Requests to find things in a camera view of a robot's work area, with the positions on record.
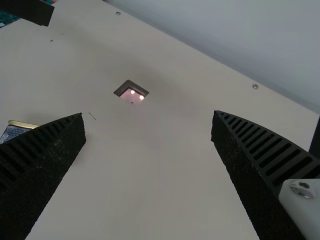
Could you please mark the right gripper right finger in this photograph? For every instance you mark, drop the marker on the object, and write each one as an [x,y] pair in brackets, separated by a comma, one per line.
[262,180]

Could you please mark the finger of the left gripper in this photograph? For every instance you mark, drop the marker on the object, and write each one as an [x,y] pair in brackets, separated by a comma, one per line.
[22,8]

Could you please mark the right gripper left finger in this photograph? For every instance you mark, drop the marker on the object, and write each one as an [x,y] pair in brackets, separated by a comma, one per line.
[37,170]

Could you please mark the rectangular tin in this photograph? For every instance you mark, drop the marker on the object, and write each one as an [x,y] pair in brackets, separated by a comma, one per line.
[12,131]

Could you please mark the small square scanner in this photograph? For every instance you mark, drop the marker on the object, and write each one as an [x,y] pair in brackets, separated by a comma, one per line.
[132,96]

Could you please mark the black post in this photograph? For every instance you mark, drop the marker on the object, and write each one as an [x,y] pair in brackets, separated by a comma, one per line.
[315,140]

